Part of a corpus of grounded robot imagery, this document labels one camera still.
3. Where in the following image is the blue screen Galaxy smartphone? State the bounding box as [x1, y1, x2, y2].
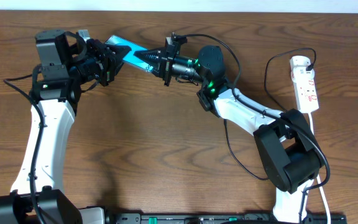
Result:
[105, 35, 153, 73]

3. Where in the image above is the black charging cable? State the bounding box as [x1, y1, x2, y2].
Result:
[223, 47, 317, 182]

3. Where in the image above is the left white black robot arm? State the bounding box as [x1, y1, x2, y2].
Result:
[0, 29, 131, 223]

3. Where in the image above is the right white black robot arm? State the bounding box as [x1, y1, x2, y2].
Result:
[134, 35, 329, 223]

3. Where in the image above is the white USB charger adapter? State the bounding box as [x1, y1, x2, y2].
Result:
[291, 66, 315, 83]

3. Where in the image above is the white power strip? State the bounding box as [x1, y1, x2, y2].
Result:
[290, 55, 319, 113]

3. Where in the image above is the white power strip cord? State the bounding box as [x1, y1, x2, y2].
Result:
[307, 112, 332, 224]

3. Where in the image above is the black mounting rail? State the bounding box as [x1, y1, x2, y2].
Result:
[79, 212, 347, 224]

